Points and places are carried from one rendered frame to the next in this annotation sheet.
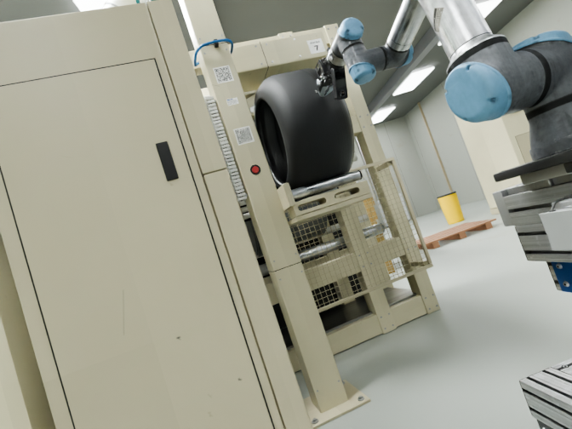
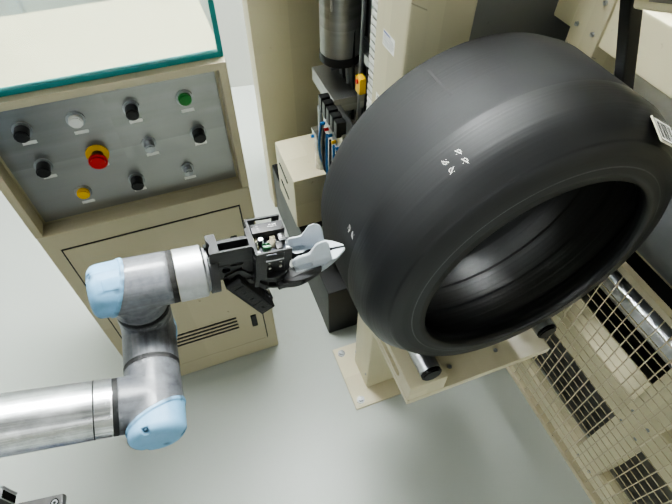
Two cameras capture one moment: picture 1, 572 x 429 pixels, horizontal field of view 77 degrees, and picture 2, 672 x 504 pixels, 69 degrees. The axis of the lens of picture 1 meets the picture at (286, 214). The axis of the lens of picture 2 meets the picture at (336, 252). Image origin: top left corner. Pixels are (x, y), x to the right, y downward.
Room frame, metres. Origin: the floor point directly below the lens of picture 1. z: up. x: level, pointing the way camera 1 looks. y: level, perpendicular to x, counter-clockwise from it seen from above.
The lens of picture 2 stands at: (1.38, -0.78, 1.83)
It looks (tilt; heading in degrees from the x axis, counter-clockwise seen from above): 51 degrees down; 85
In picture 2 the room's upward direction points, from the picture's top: straight up
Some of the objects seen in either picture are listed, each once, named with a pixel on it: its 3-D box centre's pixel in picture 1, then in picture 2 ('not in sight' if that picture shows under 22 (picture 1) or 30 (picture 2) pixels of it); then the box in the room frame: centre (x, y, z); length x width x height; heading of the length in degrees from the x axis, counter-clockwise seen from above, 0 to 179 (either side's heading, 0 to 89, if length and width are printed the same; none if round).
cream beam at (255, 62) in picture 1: (272, 64); not in sight; (2.02, -0.20, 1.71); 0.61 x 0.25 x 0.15; 105
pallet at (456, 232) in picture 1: (448, 236); not in sight; (5.21, -2.09, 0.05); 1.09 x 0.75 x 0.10; 95
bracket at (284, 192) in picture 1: (279, 203); not in sight; (1.66, 0.01, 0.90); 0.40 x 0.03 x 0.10; 15
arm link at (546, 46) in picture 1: (542, 72); not in sight; (0.74, -0.59, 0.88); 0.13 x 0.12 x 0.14; 103
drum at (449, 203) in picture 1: (451, 208); not in sight; (7.12, -3.09, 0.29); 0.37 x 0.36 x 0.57; 6
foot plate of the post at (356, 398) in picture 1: (329, 401); (375, 367); (1.62, 0.08, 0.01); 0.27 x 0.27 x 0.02; 15
